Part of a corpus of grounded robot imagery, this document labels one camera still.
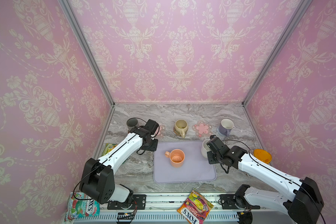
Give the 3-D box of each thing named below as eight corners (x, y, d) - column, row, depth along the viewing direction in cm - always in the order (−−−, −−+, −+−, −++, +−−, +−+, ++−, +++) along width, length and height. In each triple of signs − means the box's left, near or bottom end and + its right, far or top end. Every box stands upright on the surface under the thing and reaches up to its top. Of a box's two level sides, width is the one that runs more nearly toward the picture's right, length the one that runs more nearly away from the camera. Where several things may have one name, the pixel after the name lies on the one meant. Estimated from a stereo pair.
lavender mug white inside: (224, 139, 101) (228, 132, 94) (214, 131, 106) (218, 123, 98) (232, 132, 105) (237, 124, 98) (222, 124, 109) (226, 117, 102)
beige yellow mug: (174, 140, 100) (175, 134, 93) (174, 126, 108) (174, 119, 101) (187, 140, 100) (188, 134, 93) (186, 126, 108) (187, 119, 101)
